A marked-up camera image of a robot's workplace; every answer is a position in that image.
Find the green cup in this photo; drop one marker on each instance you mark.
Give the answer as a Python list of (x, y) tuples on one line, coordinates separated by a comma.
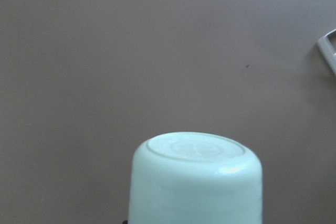
[(192, 177)]

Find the white wire cup rack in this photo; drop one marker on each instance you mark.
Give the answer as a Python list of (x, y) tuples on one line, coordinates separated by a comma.
[(327, 49)]

